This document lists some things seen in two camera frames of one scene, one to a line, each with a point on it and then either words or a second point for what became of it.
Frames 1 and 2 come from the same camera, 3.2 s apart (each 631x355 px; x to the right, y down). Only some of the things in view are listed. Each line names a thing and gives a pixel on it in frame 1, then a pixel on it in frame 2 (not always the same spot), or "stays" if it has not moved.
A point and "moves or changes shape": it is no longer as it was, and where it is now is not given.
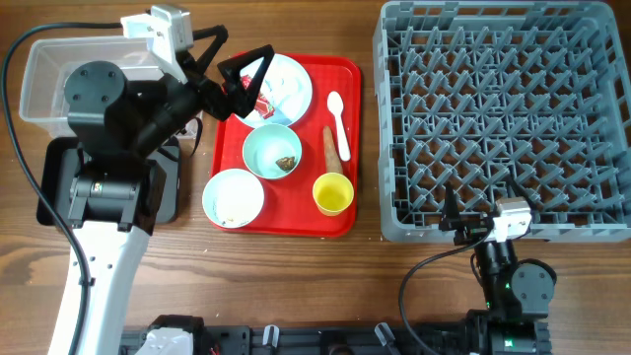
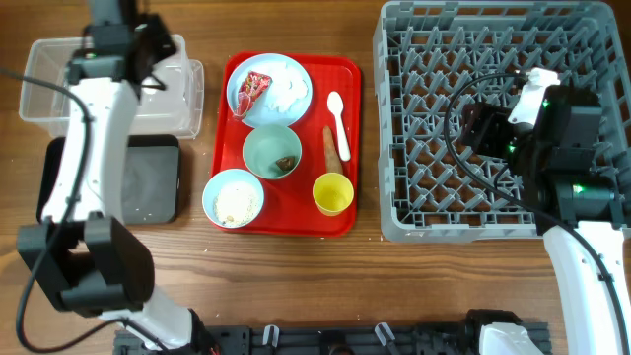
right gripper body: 470,233 to 495,137
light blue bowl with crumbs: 233,198 stays
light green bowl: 267,144 stays
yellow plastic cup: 332,193 stays
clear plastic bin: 43,101 stays
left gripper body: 212,94 to 164,37
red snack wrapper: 261,106 moves or changes shape
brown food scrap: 286,163 stays
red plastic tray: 309,172 stays
